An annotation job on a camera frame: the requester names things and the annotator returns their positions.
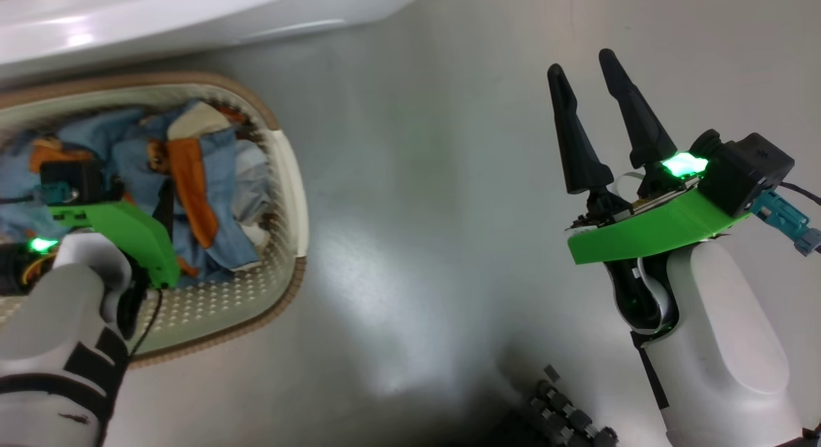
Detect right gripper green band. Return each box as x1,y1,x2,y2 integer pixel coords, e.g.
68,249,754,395
547,48,748,265

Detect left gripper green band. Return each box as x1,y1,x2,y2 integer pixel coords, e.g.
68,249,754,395
48,178,181,289

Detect blue garment with orange print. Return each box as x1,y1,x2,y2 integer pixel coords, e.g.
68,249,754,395
0,101,270,287

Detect cream perforated laundry basket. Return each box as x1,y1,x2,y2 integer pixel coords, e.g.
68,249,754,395
0,72,310,369

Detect white front-load washing machine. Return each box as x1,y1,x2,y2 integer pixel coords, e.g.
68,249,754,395
0,0,440,82

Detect left cable with teal connector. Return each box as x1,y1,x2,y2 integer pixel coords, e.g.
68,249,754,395
0,181,79,207

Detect cable with teal connector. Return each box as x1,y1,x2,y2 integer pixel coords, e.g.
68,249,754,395
0,181,79,207
750,189,821,257

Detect right cable with teal connector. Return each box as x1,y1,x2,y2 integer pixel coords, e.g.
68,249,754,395
750,189,821,257

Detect thin black right camera cable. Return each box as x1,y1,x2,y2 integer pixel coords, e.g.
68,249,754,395
779,181,821,207

